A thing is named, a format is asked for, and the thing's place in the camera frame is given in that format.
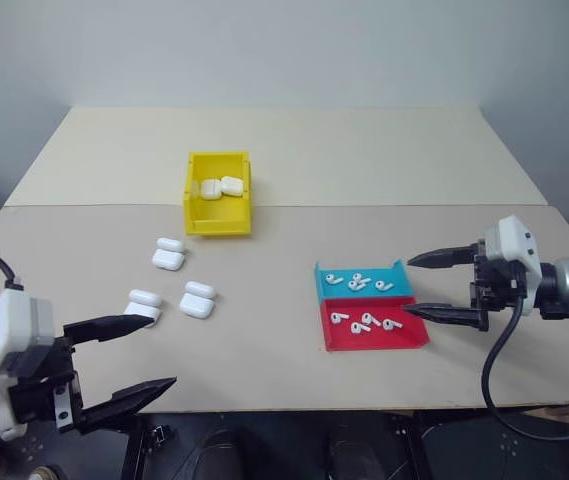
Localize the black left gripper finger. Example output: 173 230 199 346
62 313 152 347
78 377 178 435

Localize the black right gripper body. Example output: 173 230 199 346
469 239 529 332

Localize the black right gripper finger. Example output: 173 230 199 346
403 301 486 332
406 243 481 271

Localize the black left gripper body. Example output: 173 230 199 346
8 338 85 434

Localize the yellow plastic bin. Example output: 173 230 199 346
184 150 256 239

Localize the black metal table leg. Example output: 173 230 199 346
392 411 434 480
120 413 171 480

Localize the red plastic tray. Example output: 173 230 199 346
317 295 432 353

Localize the blue plastic tray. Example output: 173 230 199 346
313 258 416 303

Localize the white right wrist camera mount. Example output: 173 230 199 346
482 215 545 318

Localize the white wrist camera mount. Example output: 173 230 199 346
482 215 545 318
0 288 56 442

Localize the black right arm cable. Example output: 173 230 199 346
480 297 569 442

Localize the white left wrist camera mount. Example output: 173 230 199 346
0 288 56 442

